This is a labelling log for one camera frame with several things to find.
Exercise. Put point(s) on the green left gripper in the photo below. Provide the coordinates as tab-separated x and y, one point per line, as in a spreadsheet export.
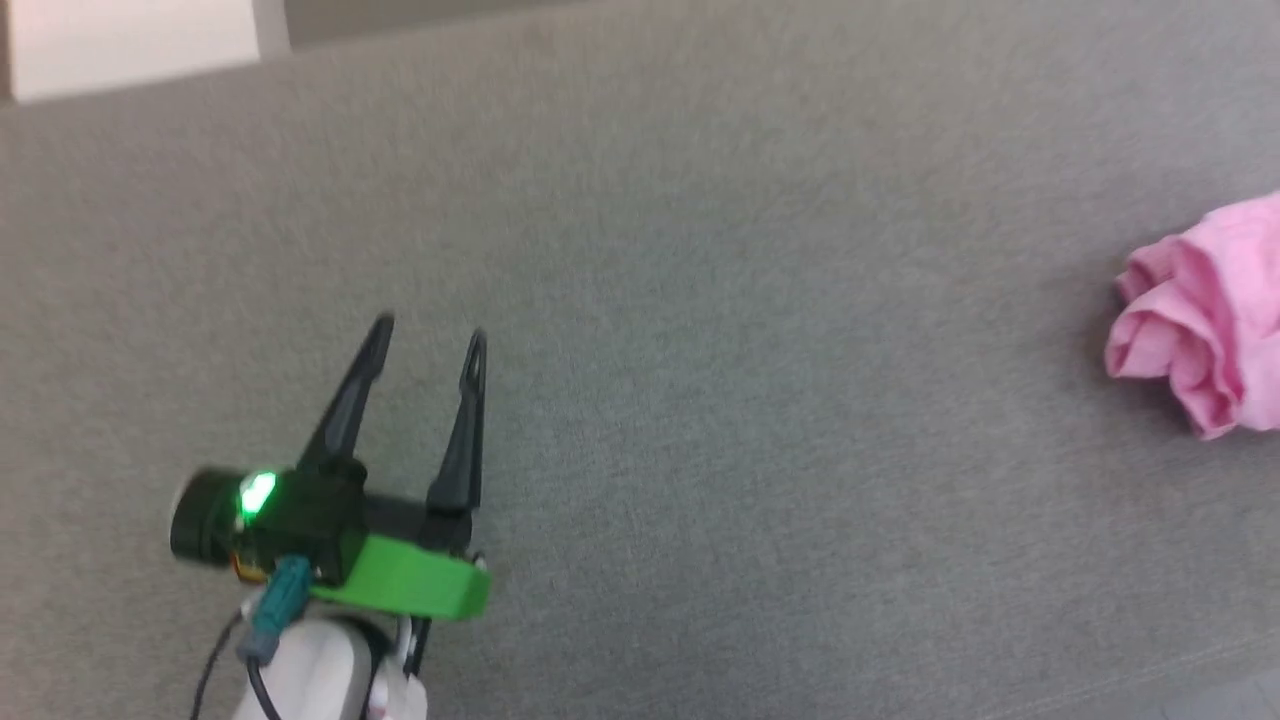
410	580

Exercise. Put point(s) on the pink t-shirt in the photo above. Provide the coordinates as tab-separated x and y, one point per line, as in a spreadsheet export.
1210	310

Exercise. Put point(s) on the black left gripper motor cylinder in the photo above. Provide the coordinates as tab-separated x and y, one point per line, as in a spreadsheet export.
205	520

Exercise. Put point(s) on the white rectangular box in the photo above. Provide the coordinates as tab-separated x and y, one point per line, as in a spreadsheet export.
130	45

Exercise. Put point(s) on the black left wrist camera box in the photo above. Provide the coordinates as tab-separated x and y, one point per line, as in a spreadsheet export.
310	520

